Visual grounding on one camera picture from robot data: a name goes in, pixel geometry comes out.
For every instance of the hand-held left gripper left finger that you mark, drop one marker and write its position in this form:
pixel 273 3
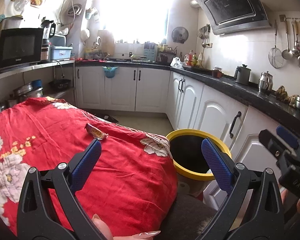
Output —
pixel 86 162

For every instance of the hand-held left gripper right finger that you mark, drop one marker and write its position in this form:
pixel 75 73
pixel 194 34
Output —
pixel 216 165

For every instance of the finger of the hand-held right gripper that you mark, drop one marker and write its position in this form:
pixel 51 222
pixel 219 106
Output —
pixel 271 142
pixel 287 137

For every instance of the yellow rimmed trash bin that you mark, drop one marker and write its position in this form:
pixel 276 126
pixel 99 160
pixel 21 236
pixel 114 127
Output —
pixel 190 155

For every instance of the pink yellow snack wrapper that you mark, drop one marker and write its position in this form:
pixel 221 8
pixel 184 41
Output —
pixel 96 132

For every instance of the person's left hand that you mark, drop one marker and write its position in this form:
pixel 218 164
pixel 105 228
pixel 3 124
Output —
pixel 102 227

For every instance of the banana bunch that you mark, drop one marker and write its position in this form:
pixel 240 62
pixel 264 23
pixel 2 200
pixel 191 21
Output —
pixel 294 101
pixel 282 94

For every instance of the red floral blanket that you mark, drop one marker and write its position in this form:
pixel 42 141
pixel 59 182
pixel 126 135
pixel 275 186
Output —
pixel 65 130

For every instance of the shiny steel kettle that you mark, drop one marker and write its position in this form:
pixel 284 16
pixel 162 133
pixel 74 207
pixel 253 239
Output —
pixel 265 83

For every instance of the black stone countertop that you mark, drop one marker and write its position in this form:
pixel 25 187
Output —
pixel 240 92

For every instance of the grey metal kettle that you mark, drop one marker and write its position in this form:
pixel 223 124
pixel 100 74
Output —
pixel 242 76

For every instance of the white kitchen cabinets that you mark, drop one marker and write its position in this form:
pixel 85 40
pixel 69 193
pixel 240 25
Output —
pixel 122 90

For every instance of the black wok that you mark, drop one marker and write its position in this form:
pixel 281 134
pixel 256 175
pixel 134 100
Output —
pixel 60 84

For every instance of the slotted steel ladle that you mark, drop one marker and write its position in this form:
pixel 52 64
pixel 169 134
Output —
pixel 287 53

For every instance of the brown jar with white lid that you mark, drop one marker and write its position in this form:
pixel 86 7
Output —
pixel 217 73

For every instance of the blue container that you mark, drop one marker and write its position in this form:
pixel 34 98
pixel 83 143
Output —
pixel 37 84

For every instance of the steel pot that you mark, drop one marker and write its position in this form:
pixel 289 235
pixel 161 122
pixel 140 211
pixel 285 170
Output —
pixel 27 91

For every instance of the blue hanging basket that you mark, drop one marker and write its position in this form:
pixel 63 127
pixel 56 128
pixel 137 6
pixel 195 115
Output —
pixel 110 72

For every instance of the pale plastic bottle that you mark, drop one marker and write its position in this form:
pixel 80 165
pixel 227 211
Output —
pixel 201 60

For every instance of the yellow oil bottle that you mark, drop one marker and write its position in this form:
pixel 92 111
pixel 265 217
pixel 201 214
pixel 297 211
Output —
pixel 195 60

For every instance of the white bag on counter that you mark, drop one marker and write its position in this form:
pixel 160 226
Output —
pixel 178 63

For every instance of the red label sauce bottle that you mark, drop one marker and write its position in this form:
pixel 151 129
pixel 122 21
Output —
pixel 189 58

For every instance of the stainless steel shelf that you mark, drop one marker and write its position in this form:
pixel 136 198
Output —
pixel 27 68

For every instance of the grey blue plastic box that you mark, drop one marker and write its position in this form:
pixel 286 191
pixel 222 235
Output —
pixel 61 53

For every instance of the dark spice rack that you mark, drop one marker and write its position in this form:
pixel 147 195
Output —
pixel 167 55

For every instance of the white faucet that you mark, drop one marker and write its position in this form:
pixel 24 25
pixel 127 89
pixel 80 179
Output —
pixel 98 42

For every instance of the wooden cutting board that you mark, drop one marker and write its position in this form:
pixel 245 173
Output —
pixel 105 41

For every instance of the hanging kitchen utensils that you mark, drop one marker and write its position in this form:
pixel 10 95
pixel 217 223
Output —
pixel 205 33

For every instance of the pale blue knife rack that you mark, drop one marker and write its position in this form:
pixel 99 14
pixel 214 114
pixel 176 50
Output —
pixel 150 52

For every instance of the black blender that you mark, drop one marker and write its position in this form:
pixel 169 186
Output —
pixel 48 40

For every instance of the black microwave oven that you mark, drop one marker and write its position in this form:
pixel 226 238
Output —
pixel 18 47

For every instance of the white cooking pot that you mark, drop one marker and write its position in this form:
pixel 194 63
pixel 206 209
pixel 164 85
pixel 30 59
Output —
pixel 13 22

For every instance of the kitchen window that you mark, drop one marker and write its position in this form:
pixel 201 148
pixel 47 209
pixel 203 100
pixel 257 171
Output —
pixel 137 12

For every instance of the clear dome food cover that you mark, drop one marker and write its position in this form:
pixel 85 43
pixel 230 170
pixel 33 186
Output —
pixel 22 2

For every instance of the wall socket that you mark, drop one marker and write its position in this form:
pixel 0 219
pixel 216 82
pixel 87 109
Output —
pixel 209 45

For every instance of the white wall pot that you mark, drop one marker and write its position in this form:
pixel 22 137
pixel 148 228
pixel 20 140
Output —
pixel 85 35

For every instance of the small black wall fan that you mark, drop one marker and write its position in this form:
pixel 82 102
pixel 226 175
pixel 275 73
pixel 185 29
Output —
pixel 180 34

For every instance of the white wall caddy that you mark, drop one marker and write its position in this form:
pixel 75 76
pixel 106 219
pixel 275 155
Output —
pixel 92 13

